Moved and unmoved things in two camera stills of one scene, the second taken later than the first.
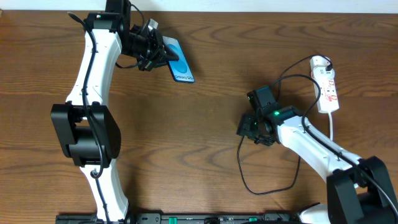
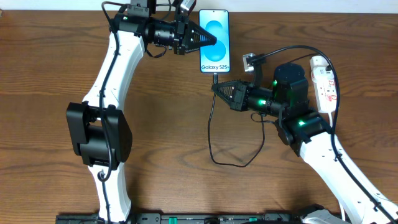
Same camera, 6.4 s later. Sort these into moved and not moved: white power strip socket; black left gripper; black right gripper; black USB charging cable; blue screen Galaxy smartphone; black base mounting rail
Moved: black right gripper; blue screen Galaxy smartphone; black USB charging cable; black left gripper
Not moved: black base mounting rail; white power strip socket
